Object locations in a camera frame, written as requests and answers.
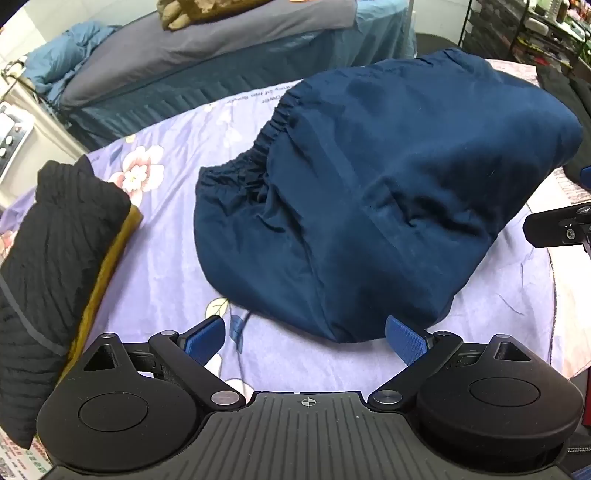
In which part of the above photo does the black clothing pile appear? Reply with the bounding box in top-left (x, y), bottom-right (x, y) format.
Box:
top-left (534, 62), bottom-right (591, 191)

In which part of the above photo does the white appliance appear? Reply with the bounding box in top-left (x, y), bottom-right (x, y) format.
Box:
top-left (0, 102), bottom-right (37, 182)

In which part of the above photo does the brown plush toy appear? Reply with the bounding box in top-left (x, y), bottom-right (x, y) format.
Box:
top-left (156, 0), bottom-right (274, 32)

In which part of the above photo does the black knit folded garment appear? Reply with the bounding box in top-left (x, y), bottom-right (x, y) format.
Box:
top-left (0, 154), bottom-right (132, 448)

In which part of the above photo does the printed paper sheet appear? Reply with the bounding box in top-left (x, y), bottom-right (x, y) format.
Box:
top-left (0, 431), bottom-right (49, 480)

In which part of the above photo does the purple floral bed sheet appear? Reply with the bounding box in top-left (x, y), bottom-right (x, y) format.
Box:
top-left (0, 58), bottom-right (571, 398)

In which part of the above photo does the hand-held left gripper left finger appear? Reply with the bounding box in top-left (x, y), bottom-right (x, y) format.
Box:
top-left (69, 316), bottom-right (246, 409)

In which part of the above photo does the mustard yellow folded garment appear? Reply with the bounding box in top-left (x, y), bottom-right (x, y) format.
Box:
top-left (55, 203), bottom-right (143, 384)

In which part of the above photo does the black metal shelf rack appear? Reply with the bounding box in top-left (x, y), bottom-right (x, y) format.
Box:
top-left (461, 0), bottom-right (591, 72)

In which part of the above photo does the light blue duvet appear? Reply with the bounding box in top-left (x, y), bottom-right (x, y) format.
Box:
top-left (22, 24), bottom-right (122, 97)

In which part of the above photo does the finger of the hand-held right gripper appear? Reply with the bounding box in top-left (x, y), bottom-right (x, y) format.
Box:
top-left (523, 202), bottom-right (591, 250)

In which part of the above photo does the grey blanket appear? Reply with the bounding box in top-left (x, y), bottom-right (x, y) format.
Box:
top-left (59, 0), bottom-right (357, 110)

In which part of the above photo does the navy blue jacket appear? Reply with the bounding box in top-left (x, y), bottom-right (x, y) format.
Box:
top-left (193, 47), bottom-right (583, 343)

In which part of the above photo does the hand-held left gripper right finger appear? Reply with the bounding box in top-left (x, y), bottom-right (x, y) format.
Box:
top-left (368, 315), bottom-right (532, 411)

